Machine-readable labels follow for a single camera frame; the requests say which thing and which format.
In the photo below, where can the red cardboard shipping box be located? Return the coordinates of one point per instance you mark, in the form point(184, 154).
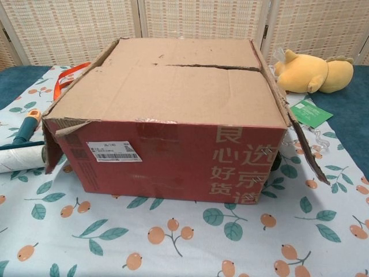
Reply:
point(173, 161)

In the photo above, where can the fruit and leaf print tablecloth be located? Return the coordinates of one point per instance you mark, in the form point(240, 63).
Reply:
point(184, 239)

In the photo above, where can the green paper card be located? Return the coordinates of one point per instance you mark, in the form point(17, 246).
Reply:
point(312, 114)

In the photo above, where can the yellow plush toy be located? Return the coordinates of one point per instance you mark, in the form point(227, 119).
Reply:
point(305, 72)

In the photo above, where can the woven bamboo folding screen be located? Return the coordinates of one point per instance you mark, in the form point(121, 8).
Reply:
point(72, 29)

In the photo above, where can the teal lint roller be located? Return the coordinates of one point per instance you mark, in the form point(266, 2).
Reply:
point(20, 157)

